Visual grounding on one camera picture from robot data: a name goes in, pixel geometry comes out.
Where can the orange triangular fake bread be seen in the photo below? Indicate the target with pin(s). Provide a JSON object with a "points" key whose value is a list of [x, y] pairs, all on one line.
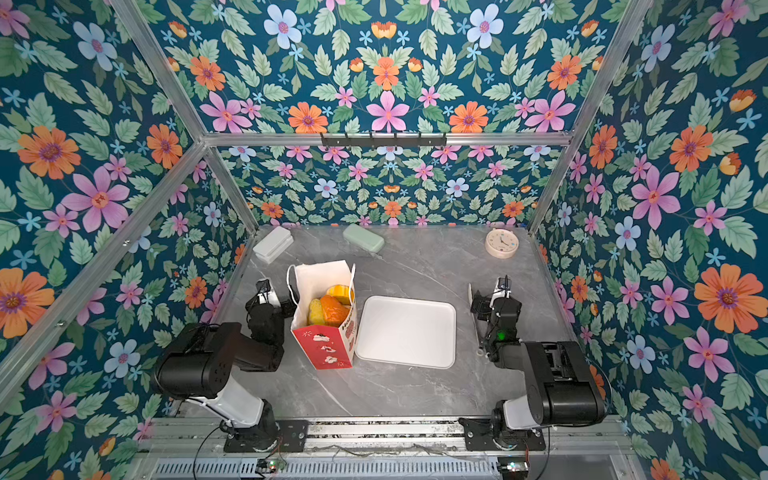
{"points": [[335, 313]]}

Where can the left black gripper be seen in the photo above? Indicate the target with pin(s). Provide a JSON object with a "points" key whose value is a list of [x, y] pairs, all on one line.
{"points": [[264, 293]]}

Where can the black hook rail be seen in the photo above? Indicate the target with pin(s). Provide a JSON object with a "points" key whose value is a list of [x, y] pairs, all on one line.
{"points": [[370, 140]]}

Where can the mint green glasses case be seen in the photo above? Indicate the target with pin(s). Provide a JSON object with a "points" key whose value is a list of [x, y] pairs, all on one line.
{"points": [[363, 238]]}

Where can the white flat box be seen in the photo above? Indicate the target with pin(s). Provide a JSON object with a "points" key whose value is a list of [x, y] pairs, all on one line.
{"points": [[274, 244]]}

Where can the red white paper bag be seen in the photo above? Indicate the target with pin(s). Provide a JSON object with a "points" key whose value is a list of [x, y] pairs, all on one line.
{"points": [[327, 348]]}

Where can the white slotted cable duct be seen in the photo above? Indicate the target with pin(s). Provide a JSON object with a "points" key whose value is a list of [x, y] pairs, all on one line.
{"points": [[327, 468]]}

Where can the pink round alarm clock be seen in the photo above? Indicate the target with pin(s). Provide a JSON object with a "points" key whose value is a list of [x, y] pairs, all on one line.
{"points": [[501, 243]]}

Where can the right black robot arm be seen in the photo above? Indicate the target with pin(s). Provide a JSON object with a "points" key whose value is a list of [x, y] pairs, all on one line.
{"points": [[560, 390]]}

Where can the steel tongs white tips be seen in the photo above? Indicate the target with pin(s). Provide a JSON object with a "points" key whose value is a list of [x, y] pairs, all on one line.
{"points": [[475, 300]]}

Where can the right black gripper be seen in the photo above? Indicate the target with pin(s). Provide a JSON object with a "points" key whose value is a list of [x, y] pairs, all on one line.
{"points": [[501, 297]]}

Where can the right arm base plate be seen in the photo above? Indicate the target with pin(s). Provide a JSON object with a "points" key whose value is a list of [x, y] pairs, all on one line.
{"points": [[487, 434]]}

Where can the white plastic tray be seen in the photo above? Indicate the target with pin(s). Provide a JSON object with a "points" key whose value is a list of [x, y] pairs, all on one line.
{"points": [[410, 332]]}

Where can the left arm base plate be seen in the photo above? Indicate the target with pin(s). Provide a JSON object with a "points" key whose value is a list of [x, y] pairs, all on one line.
{"points": [[270, 436]]}

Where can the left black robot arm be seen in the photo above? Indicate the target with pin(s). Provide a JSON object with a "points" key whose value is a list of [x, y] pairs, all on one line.
{"points": [[197, 367]]}

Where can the aluminium front rail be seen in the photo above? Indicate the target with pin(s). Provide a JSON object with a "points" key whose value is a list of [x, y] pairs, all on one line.
{"points": [[363, 436]]}

